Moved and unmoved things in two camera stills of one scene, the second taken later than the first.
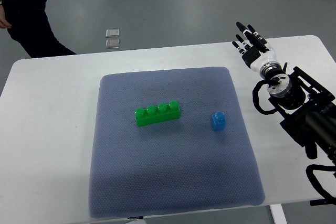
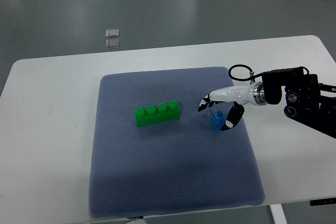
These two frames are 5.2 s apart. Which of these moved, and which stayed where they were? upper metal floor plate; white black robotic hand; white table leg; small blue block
Moved: white black robotic hand
Stayed: small blue block; upper metal floor plate; white table leg
